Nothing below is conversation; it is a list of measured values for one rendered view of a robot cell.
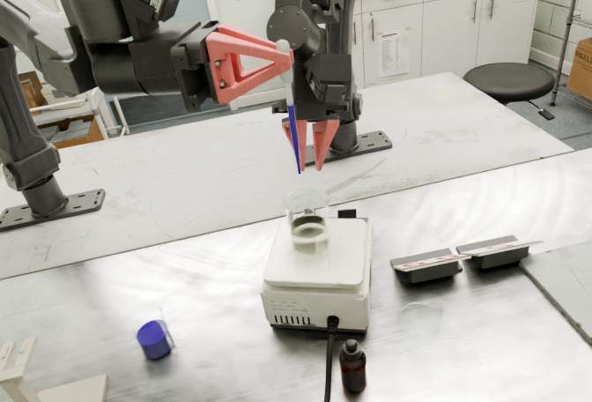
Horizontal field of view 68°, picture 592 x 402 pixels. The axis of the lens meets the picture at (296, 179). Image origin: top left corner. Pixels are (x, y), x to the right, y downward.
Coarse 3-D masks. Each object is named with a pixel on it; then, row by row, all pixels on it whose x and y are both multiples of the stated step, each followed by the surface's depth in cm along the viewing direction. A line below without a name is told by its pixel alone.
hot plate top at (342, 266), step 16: (336, 224) 59; (352, 224) 58; (288, 240) 57; (336, 240) 56; (352, 240) 56; (272, 256) 55; (288, 256) 55; (320, 256) 54; (336, 256) 54; (352, 256) 53; (272, 272) 53; (288, 272) 52; (304, 272) 52; (320, 272) 52; (336, 272) 51; (352, 272) 51; (352, 288) 50
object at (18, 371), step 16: (0, 352) 43; (32, 352) 43; (0, 368) 41; (16, 368) 41; (0, 384) 40; (16, 384) 41; (64, 384) 53; (80, 384) 52; (96, 384) 52; (16, 400) 42; (32, 400) 43; (48, 400) 51; (64, 400) 51; (80, 400) 50; (96, 400) 50
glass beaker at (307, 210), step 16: (288, 192) 53; (304, 192) 54; (320, 192) 54; (288, 208) 54; (304, 208) 56; (320, 208) 55; (288, 224) 53; (304, 224) 51; (320, 224) 52; (304, 240) 52; (320, 240) 53; (304, 256) 54
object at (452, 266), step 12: (432, 252) 64; (444, 252) 63; (396, 264) 63; (432, 264) 57; (444, 264) 58; (456, 264) 59; (408, 276) 60; (420, 276) 59; (432, 276) 59; (444, 276) 59
